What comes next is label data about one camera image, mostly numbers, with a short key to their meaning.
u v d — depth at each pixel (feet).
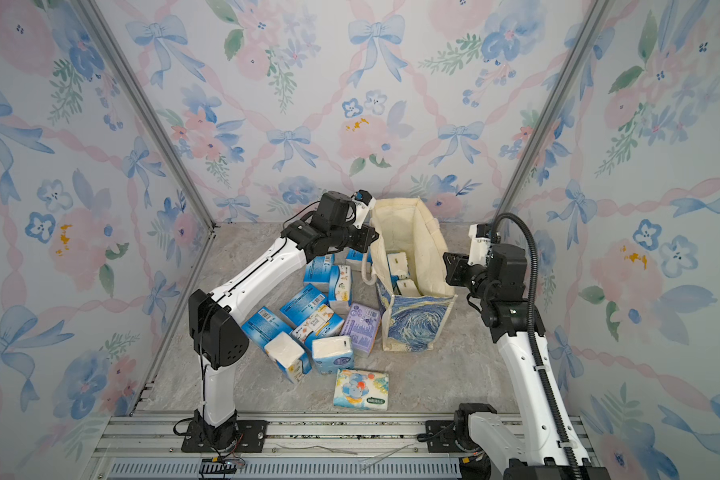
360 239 2.40
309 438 2.49
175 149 3.20
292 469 2.31
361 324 2.88
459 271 2.06
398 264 3.04
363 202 2.34
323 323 2.82
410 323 2.52
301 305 2.96
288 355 2.45
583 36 2.37
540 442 1.27
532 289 1.52
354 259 3.34
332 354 2.45
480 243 2.06
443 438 2.39
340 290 3.01
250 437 2.43
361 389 2.50
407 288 2.81
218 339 1.70
